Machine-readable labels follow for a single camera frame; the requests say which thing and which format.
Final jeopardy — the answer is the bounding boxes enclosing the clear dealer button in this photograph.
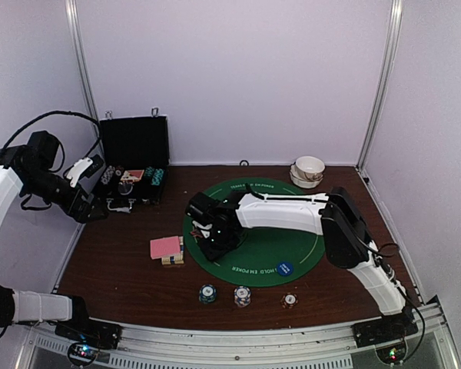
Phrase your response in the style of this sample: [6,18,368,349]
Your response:
[118,182,134,196]

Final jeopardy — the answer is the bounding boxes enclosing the brown chips in case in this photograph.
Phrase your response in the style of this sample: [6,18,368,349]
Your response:
[114,165,124,176]

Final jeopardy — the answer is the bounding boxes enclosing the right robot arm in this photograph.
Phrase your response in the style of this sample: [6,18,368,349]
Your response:
[185,185,413,340]

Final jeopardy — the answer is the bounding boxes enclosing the red black triangular button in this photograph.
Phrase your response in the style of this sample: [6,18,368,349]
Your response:
[191,228,201,237]

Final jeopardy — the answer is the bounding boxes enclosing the blue round blind button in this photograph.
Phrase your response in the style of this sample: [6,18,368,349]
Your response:
[276,261,294,277]

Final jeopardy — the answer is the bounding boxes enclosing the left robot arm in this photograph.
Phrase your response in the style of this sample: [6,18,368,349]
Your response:
[0,131,108,341]

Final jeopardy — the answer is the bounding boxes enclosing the gold card deck box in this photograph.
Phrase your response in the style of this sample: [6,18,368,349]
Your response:
[161,236,184,266]

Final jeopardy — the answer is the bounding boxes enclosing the blue green chip stack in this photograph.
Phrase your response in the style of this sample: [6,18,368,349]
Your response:
[144,167,154,178]

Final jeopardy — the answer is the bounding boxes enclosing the round green poker mat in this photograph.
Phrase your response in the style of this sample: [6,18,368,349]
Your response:
[182,177,330,288]

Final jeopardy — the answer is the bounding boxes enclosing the brown red chip stack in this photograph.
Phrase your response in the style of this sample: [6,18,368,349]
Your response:
[280,293,298,309]

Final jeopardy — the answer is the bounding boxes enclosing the teal chip stack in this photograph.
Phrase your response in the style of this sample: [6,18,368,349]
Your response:
[151,168,165,186]

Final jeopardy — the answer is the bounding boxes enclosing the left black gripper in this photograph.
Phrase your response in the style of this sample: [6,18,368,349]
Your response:
[21,167,108,223]

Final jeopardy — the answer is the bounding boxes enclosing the pink backed card deck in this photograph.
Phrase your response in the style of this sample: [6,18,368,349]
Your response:
[150,236,181,260]

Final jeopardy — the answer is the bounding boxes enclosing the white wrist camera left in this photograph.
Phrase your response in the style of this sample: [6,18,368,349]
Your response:
[65,155,104,188]

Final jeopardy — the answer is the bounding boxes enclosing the dark blue chip stack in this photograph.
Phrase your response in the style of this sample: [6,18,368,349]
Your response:
[198,284,217,304]

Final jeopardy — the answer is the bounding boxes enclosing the black chip carrying case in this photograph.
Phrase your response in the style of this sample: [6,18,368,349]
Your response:
[95,108,170,213]

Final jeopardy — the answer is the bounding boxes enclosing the red card deck in case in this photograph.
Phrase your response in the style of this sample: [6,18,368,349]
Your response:
[120,169,144,182]

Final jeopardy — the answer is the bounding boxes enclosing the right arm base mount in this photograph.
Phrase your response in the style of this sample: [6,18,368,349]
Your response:
[352,316,418,347]

